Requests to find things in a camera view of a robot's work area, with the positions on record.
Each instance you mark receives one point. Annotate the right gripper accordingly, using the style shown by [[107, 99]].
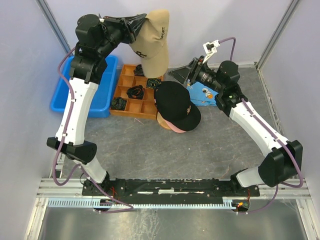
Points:
[[190, 72]]

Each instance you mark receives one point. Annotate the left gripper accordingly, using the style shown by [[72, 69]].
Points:
[[135, 23]]

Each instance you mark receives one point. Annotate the blue astronaut print cloth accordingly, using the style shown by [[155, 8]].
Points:
[[201, 95]]

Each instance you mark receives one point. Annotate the black cap white lining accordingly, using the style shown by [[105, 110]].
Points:
[[172, 100]]

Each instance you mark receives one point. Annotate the beige cap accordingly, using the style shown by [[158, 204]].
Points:
[[151, 43]]

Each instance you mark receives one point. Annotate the wooden hat stand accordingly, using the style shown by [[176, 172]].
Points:
[[162, 122]]

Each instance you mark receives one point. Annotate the pink cap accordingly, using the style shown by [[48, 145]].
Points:
[[174, 128]]

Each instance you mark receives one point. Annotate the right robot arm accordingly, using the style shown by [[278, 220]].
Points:
[[282, 158]]

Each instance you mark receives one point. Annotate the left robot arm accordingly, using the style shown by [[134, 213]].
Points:
[[97, 37]]

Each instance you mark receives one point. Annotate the rolled green black belt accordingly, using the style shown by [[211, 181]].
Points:
[[153, 83]]

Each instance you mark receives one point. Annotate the rolled black belt top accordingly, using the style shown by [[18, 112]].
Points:
[[138, 71]]

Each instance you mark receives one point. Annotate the rolled black brown belt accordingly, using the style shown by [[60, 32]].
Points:
[[136, 92]]

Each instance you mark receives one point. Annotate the wooden compartment tray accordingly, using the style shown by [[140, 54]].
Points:
[[137, 108]]

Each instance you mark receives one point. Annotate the rolled dark green belt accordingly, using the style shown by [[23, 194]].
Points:
[[118, 104]]

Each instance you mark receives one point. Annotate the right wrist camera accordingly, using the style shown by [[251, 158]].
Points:
[[210, 49]]

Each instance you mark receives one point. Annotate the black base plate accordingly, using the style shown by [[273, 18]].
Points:
[[176, 191]]

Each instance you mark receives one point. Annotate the blue cable duct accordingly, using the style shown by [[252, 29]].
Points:
[[98, 204]]

